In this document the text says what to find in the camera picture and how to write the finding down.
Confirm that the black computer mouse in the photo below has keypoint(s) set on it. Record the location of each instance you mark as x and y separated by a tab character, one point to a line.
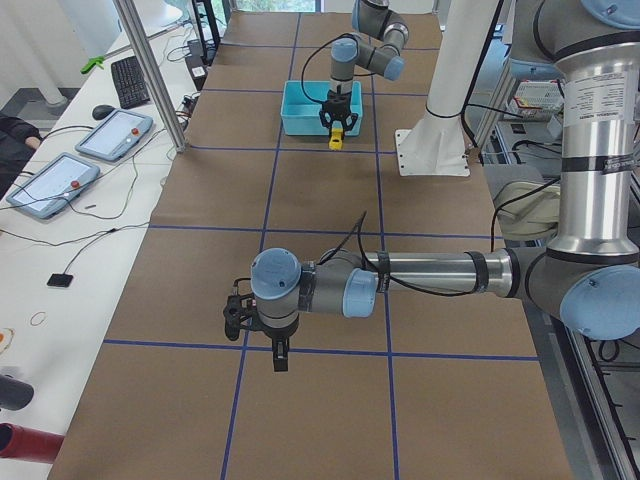
101	111

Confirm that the teal plastic bin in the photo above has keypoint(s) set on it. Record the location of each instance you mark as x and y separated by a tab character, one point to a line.
300	116

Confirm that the yellow beetle toy car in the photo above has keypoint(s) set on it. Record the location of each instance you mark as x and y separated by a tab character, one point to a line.
336	138

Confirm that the red cylinder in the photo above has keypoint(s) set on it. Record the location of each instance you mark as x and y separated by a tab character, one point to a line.
22	443

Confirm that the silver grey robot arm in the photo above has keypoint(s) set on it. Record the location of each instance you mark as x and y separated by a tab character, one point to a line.
376	45
583	277

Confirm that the teach pendant tablet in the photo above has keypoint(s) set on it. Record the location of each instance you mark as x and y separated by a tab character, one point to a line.
115	135
53	188

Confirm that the black keyboard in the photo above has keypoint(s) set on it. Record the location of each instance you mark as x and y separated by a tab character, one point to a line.
129	83

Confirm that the aluminium frame post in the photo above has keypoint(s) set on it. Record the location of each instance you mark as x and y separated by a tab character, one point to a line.
135	31

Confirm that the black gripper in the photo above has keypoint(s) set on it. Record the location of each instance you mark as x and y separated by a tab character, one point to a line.
276	334
345	119

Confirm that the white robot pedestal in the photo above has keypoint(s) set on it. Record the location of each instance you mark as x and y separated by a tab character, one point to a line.
435	146

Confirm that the teach pendant tablet far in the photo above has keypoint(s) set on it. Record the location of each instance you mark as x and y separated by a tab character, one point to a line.
115	135

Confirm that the teach pendant tablet near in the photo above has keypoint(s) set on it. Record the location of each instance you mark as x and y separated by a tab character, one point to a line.
53	188

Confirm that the small black square pad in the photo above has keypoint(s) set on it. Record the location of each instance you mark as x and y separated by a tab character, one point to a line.
60	280

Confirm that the beige office chair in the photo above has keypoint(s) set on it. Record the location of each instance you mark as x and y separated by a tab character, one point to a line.
531	218

